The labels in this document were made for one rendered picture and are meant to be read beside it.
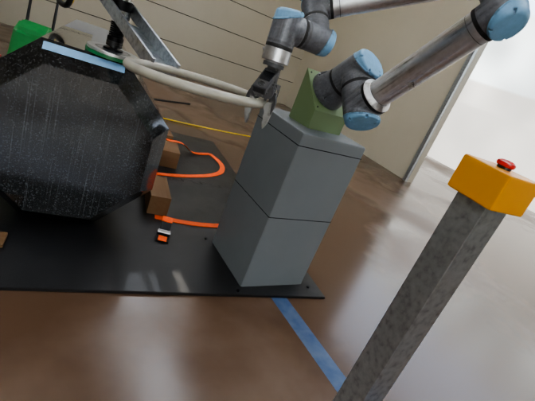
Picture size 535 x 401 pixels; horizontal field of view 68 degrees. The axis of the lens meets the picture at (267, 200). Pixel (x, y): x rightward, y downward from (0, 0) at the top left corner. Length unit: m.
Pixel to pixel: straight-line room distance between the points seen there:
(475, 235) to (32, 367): 1.32
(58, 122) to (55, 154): 0.15
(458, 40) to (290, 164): 0.78
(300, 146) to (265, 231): 0.44
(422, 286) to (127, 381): 0.99
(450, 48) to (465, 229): 0.74
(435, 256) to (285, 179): 0.93
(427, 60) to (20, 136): 1.63
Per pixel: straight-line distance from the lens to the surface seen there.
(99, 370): 1.52
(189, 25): 7.65
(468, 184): 0.94
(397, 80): 1.60
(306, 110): 1.88
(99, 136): 1.92
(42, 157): 1.98
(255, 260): 1.95
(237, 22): 7.97
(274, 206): 1.81
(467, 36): 1.49
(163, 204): 2.38
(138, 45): 1.67
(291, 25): 1.33
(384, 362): 1.11
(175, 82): 1.19
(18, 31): 3.95
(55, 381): 1.49
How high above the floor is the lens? 1.15
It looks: 21 degrees down
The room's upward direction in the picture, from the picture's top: 22 degrees clockwise
